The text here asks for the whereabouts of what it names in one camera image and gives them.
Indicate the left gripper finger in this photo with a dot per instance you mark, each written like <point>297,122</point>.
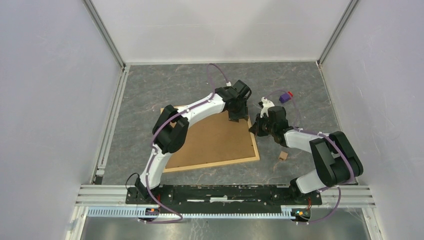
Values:
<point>233,118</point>
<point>244,116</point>

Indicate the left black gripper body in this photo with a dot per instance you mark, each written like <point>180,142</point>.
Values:
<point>240,107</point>

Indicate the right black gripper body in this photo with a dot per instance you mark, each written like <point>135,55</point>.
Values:
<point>264,127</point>

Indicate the brown backing board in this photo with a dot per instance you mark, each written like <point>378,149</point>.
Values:
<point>218,142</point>

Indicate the wooden picture frame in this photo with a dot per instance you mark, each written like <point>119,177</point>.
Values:
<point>255,145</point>

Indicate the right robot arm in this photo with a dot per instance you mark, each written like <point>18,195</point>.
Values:
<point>335,160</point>

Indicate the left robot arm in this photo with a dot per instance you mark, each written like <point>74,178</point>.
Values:
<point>171,128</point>

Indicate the purple and red block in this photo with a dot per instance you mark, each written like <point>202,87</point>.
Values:
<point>285,97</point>

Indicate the small brown cube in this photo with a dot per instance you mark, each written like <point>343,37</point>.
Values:
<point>283,156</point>

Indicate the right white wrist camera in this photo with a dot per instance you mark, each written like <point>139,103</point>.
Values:
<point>266,105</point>

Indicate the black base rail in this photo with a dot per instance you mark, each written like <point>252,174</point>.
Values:
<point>202,200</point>

